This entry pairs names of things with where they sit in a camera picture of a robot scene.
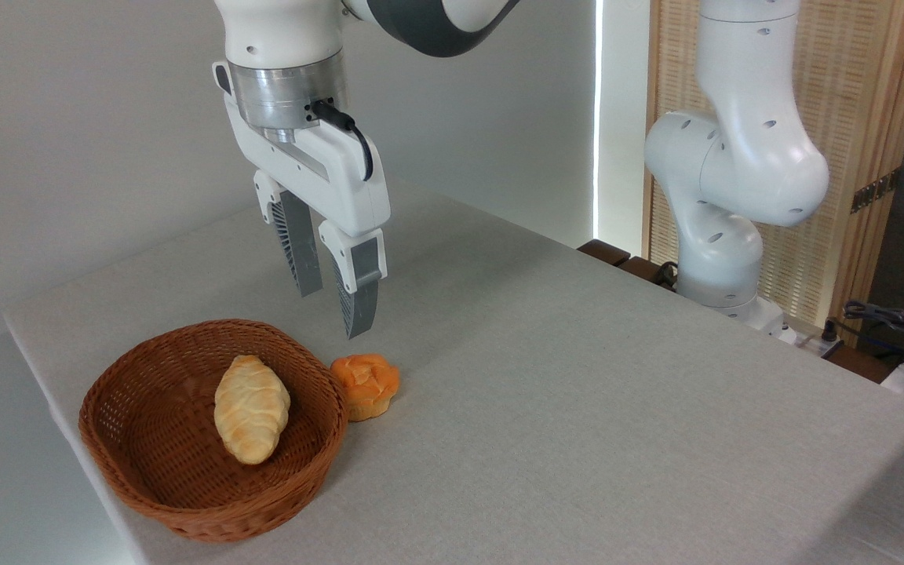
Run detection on black cable bundle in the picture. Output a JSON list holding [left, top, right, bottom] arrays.
[[842, 300, 904, 371]]

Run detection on orange muffin bread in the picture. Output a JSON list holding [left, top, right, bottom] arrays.
[[330, 353, 401, 422]]

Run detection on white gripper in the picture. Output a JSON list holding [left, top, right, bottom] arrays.
[[213, 61, 392, 341]]

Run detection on wooden slat screen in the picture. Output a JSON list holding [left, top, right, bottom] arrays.
[[643, 0, 904, 340]]

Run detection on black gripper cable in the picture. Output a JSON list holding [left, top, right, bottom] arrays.
[[311, 100, 375, 182]]

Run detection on pale croissant bread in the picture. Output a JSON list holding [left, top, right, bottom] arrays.
[[213, 355, 292, 465]]

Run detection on brass screen hinge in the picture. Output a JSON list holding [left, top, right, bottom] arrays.
[[850, 167, 903, 214]]

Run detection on brown wicker basket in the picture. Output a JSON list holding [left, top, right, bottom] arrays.
[[78, 319, 349, 544]]

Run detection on white power strip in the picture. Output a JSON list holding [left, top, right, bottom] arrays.
[[780, 324, 845, 359]]

